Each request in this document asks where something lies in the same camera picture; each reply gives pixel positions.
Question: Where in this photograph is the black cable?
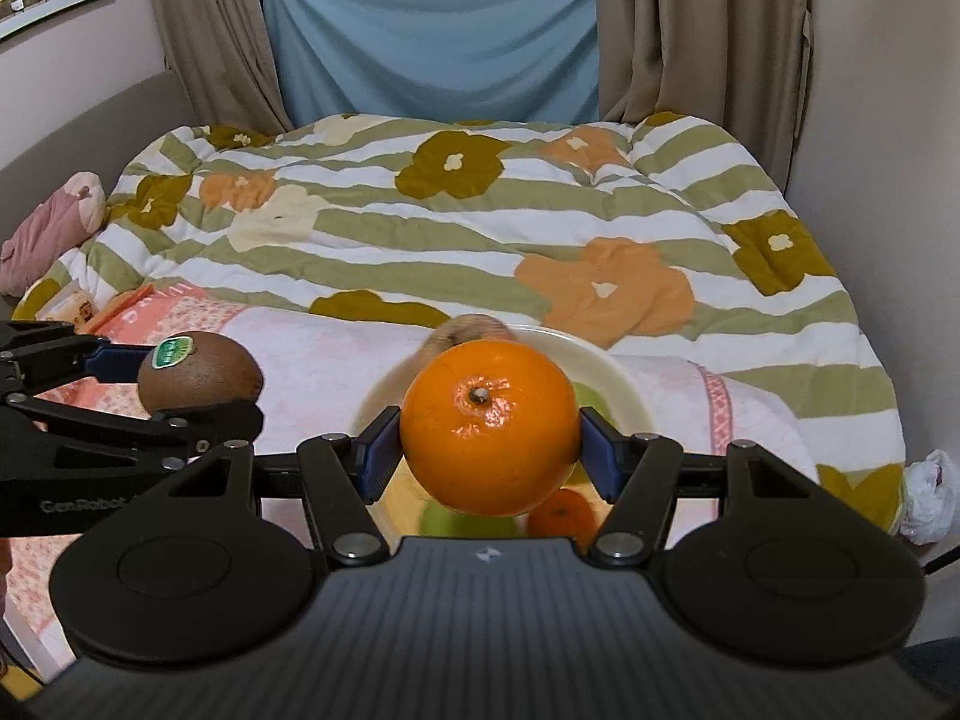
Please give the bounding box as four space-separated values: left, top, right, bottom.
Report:
921 540 960 580

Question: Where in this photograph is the pink plush toy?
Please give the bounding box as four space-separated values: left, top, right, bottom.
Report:
0 171 106 297

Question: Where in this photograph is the brown kiwi with green sticker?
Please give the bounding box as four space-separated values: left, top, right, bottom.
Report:
136 331 265 416

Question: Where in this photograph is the green apple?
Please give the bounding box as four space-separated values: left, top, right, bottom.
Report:
418 496 527 539
571 381 613 422

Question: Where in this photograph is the blue hanging cloth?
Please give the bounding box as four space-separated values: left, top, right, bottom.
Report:
259 0 602 130

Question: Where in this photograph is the small mandarin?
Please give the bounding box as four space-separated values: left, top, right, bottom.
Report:
529 489 601 542

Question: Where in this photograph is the tissue packet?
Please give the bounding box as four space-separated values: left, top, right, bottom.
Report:
41 287 100 332

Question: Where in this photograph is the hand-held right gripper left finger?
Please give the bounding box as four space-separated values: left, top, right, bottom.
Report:
131 405 403 567

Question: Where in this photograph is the red-yellow apple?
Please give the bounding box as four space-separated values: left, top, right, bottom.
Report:
416 315 512 361

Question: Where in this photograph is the cream plate with duck print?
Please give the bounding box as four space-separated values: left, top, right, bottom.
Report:
352 324 653 539

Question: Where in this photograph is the white plastic bag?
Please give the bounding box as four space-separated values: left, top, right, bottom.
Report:
896 450 960 545

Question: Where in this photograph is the grey upholstered bed frame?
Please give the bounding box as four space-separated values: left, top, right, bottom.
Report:
0 71 190 242

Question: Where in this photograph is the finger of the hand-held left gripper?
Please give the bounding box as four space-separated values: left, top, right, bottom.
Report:
0 393 265 460
0 321 155 392

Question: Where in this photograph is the large orange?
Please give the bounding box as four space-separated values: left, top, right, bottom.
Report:
399 340 584 517

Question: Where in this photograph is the pink floral printed cloth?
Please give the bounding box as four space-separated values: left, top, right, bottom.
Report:
0 281 820 668

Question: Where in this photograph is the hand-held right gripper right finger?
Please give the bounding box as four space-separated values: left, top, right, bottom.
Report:
577 405 833 567

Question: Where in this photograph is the green striped floral blanket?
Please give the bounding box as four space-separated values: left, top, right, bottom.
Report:
11 111 908 535

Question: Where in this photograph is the beige curtain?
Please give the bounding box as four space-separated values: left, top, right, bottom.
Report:
139 0 295 134
592 0 815 193

